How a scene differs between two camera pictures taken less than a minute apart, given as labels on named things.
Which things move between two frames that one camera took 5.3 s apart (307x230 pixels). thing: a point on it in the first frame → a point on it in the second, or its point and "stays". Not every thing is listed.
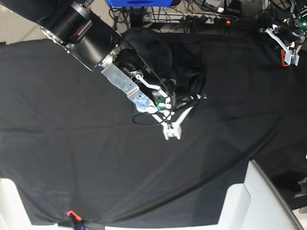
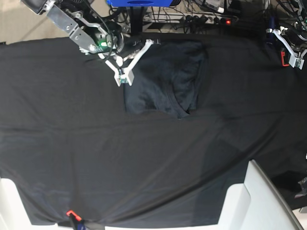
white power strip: x=190 y=17 stays
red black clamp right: x=283 y=54 stays
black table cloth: x=71 y=144 stays
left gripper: x=164 y=95 → x=127 y=46
